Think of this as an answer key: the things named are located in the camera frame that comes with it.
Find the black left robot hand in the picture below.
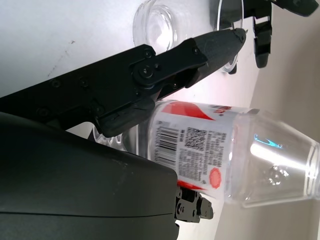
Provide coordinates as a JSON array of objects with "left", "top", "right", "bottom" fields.
[{"left": 219, "top": 0, "right": 320, "bottom": 69}]

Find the clear glass cup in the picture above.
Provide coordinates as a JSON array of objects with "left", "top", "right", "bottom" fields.
[{"left": 131, "top": 0, "right": 247, "bottom": 75}]

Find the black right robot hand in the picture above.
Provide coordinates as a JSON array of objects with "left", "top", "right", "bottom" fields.
[{"left": 0, "top": 27, "right": 247, "bottom": 240}]

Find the clear plastic water bottle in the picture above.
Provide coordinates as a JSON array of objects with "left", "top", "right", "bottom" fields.
[{"left": 88, "top": 99, "right": 320, "bottom": 209}]

